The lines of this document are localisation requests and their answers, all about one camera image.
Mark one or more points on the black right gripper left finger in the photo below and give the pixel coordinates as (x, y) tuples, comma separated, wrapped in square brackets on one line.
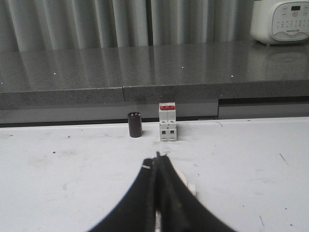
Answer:
[(136, 210)]

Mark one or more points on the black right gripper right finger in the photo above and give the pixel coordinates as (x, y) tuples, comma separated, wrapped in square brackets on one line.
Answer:
[(180, 210)]

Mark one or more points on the white half-ring clamp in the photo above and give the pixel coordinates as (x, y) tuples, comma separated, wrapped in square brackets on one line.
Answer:
[(190, 186)]

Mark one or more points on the dark brown cylindrical capacitor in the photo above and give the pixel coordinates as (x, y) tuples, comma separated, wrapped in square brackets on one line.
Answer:
[(134, 124)]

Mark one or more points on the grey stone countertop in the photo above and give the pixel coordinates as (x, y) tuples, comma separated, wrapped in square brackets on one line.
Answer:
[(222, 80)]

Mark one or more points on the white rice cooker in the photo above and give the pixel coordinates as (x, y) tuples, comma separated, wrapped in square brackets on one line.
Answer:
[(280, 21)]

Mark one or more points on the grey pleated curtain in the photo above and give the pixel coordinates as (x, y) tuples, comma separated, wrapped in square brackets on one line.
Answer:
[(27, 25)]

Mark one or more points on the white circuit breaker red switch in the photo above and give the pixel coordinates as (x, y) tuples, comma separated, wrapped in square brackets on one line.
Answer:
[(167, 121)]

